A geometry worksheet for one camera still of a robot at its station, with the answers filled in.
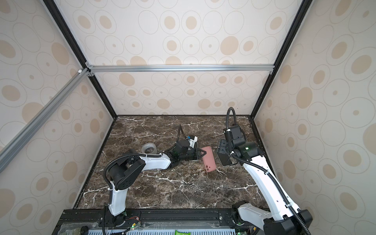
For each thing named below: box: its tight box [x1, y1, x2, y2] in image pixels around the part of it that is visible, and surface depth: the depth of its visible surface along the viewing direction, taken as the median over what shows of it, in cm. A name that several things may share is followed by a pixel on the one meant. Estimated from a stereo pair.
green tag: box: [174, 229, 192, 235], surface depth 70 cm
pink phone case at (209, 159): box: [201, 145, 217, 173], surface depth 89 cm
